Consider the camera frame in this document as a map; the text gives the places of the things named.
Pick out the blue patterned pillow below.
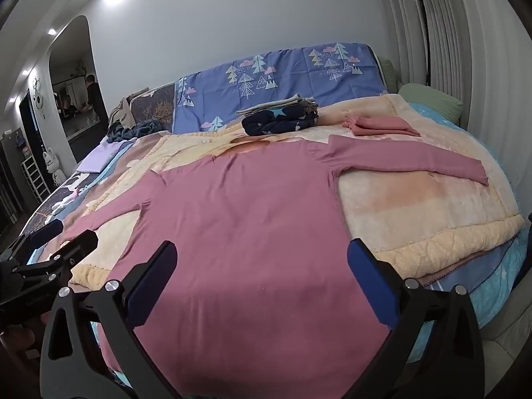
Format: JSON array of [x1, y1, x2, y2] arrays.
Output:
[[172, 43, 389, 134]]

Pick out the navy star-print folded clothes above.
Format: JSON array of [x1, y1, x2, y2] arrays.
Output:
[[242, 105, 321, 136]]

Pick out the white pleated curtain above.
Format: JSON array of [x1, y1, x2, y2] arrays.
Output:
[[376, 0, 532, 200]]

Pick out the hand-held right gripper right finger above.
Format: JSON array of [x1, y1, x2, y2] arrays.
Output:
[[347, 238, 488, 399]]

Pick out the green pillow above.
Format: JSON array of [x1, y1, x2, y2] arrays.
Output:
[[380, 59, 464, 123]]

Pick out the grey folded clothes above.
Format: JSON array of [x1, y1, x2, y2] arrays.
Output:
[[236, 95, 317, 117]]

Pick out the lavender folded cloth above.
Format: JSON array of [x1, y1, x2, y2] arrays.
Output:
[[77, 140, 134, 173]]

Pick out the folded pink garment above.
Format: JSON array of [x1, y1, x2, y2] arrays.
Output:
[[341, 115, 421, 137]]

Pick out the light blue bed sheet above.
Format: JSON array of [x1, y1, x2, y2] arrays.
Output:
[[405, 102, 532, 362]]

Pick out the beige garment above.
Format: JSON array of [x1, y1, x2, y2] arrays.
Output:
[[109, 88, 149, 130]]

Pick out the dark patterned pillow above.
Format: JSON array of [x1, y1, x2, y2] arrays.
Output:
[[129, 83, 176, 133]]

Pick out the dark patterned bed sheet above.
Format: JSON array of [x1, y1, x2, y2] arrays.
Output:
[[21, 170, 102, 242]]

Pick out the white cat figurine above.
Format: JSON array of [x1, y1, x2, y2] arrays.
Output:
[[42, 146, 65, 187]]

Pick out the dark teal crumpled cloth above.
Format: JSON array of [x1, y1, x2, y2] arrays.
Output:
[[107, 118, 167, 142]]

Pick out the cream plush printed blanket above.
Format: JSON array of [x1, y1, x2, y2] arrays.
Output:
[[39, 93, 525, 296]]

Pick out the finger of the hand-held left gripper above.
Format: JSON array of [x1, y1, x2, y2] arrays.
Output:
[[0, 219, 64, 264], [17, 229, 99, 284]]

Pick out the pink long-sleeve shirt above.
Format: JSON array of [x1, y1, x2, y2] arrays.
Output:
[[56, 135, 489, 397]]

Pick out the black floor lamp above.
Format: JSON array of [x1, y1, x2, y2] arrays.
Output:
[[402, 0, 433, 88]]

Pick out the white rack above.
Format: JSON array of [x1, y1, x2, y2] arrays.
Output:
[[22, 158, 51, 202]]

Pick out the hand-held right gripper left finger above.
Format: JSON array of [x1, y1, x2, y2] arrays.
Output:
[[39, 240, 181, 399]]

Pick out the wall clock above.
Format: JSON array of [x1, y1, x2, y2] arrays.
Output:
[[31, 77, 46, 119]]

